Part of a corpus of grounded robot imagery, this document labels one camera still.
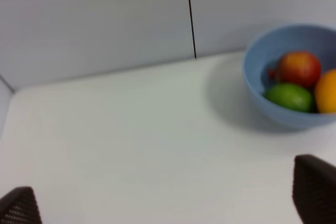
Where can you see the green lime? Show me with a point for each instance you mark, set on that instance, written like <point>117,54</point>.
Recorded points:
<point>290,96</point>

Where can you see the yellow orange mango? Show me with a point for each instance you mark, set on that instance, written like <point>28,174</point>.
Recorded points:
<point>325,92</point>

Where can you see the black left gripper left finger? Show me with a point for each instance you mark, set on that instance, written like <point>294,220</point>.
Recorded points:
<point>20,206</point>

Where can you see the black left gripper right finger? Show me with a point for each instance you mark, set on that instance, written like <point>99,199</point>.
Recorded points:
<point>313,191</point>

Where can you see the red pomegranate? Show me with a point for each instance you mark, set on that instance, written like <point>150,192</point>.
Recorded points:
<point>298,67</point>

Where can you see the blue plastic bowl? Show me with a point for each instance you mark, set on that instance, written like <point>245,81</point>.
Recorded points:
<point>263,54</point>

